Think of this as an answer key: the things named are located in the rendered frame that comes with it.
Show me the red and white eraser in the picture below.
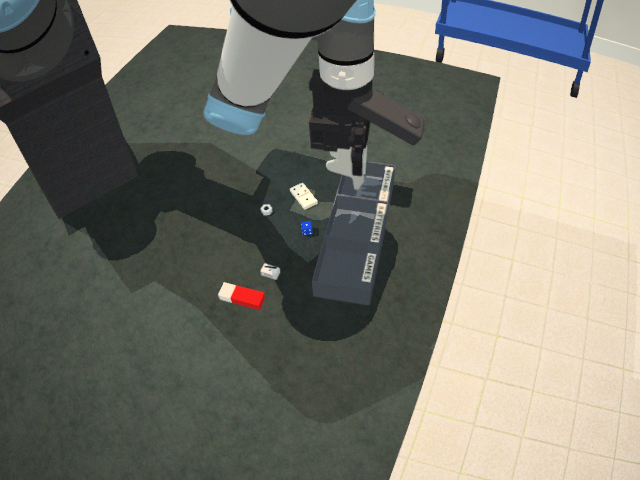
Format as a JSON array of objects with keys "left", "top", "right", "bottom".
[{"left": 218, "top": 283, "right": 265, "bottom": 310}]

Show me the grey rack of labelled bins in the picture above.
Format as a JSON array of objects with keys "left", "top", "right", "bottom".
[{"left": 312, "top": 162, "right": 395, "bottom": 306}]

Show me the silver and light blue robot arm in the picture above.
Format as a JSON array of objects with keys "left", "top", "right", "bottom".
[{"left": 0, "top": 0, "right": 424, "bottom": 145}]

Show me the blue die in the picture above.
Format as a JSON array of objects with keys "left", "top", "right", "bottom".
[{"left": 301, "top": 221, "right": 313, "bottom": 235}]

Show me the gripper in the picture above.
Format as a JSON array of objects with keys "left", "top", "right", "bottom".
[{"left": 309, "top": 69, "right": 372, "bottom": 190}]

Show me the white domino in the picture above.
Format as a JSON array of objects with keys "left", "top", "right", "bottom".
[{"left": 290, "top": 183, "right": 318, "bottom": 210}]

